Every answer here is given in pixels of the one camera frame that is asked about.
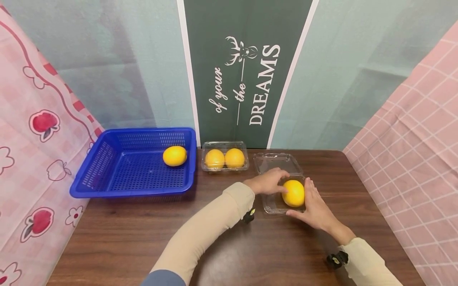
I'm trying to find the person's right hand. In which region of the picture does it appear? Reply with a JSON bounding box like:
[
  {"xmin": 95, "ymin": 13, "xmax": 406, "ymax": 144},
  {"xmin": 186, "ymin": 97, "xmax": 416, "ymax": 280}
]
[{"xmin": 285, "ymin": 178, "xmax": 345, "ymax": 236}]

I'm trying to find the person's left hand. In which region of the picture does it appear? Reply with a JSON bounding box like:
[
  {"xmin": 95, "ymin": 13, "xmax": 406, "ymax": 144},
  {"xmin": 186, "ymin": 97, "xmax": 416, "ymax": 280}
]
[{"xmin": 243, "ymin": 167, "xmax": 291, "ymax": 196}]

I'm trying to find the yellow orange fruit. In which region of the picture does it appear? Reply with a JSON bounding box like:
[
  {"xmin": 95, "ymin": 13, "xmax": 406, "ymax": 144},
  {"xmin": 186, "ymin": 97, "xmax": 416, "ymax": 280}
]
[
  {"xmin": 163, "ymin": 146, "xmax": 188, "ymax": 167},
  {"xmin": 204, "ymin": 149, "xmax": 225, "ymax": 169},
  {"xmin": 282, "ymin": 180, "xmax": 305, "ymax": 208},
  {"xmin": 225, "ymin": 148, "xmax": 246, "ymax": 169}
]

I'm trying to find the person's left forearm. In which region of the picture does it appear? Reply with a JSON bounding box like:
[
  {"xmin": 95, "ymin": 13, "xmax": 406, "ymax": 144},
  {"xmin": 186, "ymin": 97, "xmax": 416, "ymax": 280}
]
[{"xmin": 141, "ymin": 182, "xmax": 256, "ymax": 286}]

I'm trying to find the person's right forearm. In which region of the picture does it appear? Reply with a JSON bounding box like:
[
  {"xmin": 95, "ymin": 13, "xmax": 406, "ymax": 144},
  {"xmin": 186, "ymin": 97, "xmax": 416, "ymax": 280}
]
[{"xmin": 328, "ymin": 224, "xmax": 404, "ymax": 286}]

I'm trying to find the open clear plastic clamshell box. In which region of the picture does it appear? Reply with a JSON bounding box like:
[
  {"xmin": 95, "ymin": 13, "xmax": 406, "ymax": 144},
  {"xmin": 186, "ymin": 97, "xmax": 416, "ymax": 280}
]
[{"xmin": 253, "ymin": 153, "xmax": 309, "ymax": 215}]

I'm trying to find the closed clear plastic clamshell box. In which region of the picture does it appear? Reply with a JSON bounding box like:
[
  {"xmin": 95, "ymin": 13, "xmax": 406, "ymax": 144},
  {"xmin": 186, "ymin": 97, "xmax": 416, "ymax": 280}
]
[{"xmin": 201, "ymin": 141, "xmax": 250, "ymax": 174}]

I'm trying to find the blue plastic perforated basket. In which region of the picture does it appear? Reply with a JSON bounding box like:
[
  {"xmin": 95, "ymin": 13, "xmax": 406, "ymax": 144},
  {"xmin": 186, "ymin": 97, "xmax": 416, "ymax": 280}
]
[{"xmin": 69, "ymin": 127, "xmax": 197, "ymax": 199}]

